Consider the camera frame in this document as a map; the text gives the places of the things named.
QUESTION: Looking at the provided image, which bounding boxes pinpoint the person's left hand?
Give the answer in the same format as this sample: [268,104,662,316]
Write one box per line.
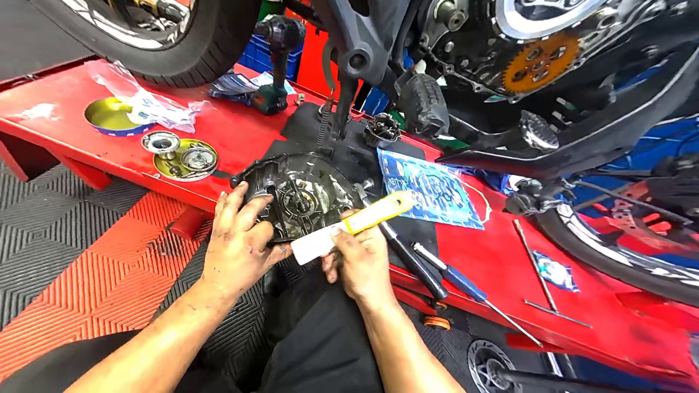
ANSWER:
[202,181,294,300]

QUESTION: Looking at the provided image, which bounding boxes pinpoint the person's right hand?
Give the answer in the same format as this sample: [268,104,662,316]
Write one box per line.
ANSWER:
[321,210,392,306]

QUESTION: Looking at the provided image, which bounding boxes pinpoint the yellow-handled scraper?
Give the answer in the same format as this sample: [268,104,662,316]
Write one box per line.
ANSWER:
[291,190,415,266]

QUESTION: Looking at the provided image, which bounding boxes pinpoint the black engine cover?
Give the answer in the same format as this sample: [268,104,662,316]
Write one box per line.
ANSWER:
[231,152,362,244]

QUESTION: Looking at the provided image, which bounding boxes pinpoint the person's left forearm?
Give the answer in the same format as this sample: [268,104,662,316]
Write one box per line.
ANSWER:
[64,278,241,393]

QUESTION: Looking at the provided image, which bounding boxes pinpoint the yellow round tin lid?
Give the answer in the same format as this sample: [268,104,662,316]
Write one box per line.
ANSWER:
[153,138,219,182]

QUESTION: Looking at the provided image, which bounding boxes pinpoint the silver bearing part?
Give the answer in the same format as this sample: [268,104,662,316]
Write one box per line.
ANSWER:
[181,147,218,172]

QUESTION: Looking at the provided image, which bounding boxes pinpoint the silver round metal part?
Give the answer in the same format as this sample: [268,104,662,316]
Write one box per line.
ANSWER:
[140,130,181,160]

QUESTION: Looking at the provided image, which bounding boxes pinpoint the blue printed gasket packet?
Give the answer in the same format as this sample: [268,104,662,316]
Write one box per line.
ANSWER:
[377,147,486,230]

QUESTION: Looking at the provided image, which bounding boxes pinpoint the coiled metal spring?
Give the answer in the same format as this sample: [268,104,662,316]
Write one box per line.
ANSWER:
[317,97,335,147]

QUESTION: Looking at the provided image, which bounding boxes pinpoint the blue white plastic packaging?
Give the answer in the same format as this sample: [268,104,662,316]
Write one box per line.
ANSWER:
[208,71,296,101]

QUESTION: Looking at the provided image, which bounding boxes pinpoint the clear plastic bag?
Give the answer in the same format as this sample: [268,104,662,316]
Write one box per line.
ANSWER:
[84,59,214,134]

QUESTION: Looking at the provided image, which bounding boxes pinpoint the black round metal component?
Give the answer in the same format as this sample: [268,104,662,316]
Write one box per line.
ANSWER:
[364,112,403,147]

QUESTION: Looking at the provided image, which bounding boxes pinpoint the red metal lift table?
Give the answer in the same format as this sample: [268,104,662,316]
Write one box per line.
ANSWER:
[0,55,699,393]

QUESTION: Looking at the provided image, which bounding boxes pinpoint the yellow tin with blue rim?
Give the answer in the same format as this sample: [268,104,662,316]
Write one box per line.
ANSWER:
[83,96,156,136]

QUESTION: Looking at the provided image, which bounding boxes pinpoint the thin cream gasket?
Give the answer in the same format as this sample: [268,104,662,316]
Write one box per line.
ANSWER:
[463,176,492,222]

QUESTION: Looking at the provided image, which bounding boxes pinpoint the blue plastic crate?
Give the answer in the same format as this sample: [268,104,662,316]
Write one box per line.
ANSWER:
[237,34,305,83]

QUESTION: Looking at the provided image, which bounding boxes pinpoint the motorcycle wheel with wide tyre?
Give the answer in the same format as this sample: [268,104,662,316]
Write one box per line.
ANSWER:
[24,0,263,89]

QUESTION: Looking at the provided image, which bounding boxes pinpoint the black rubber footrest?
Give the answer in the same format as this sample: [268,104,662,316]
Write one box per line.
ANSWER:
[398,72,451,137]

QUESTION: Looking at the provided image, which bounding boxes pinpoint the brake disc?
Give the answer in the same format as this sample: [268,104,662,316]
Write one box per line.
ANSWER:
[467,340,516,393]

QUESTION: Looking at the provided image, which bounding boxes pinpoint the motorcycle with open engine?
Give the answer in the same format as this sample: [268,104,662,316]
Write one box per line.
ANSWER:
[284,0,699,180]

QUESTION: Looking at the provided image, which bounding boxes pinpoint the small blue plastic packet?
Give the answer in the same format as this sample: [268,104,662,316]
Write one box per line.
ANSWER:
[532,250,581,294]

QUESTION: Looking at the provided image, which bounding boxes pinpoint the orange engine gear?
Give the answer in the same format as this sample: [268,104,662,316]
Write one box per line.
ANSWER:
[501,32,581,96]

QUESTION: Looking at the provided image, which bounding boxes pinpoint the motorcycle wheel with thin tyre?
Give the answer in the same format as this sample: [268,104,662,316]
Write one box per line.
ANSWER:
[530,201,699,305]

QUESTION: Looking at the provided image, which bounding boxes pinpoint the black-handled metal tool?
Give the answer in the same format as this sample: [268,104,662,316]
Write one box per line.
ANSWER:
[354,183,450,300]

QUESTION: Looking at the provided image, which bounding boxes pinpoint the blue-handled ratchet tool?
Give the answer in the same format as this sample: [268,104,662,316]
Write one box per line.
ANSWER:
[412,242,545,348]

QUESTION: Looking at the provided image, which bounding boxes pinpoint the green black cordless impact wrench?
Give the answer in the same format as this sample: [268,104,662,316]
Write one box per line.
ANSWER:
[250,15,307,116]

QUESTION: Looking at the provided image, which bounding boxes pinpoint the long metal T-handle wrench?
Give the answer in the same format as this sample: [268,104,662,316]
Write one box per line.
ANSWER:
[513,219,593,329]

